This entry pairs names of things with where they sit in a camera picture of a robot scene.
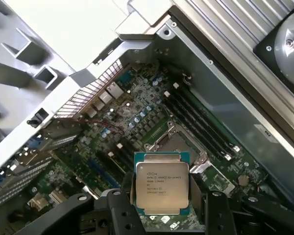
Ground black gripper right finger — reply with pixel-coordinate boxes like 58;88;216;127
189;170;294;235

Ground CPU socket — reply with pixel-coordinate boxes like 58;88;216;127
143;121;208;182

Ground thin red wire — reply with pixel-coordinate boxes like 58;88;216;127
76;118;125;135

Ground black open PC case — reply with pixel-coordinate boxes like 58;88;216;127
0;4;294;235

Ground green motherboard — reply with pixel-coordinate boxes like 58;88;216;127
22;58;270;235

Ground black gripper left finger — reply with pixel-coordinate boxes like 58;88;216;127
13;170;147;235

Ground silver CPU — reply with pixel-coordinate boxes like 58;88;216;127
133;151;192;216

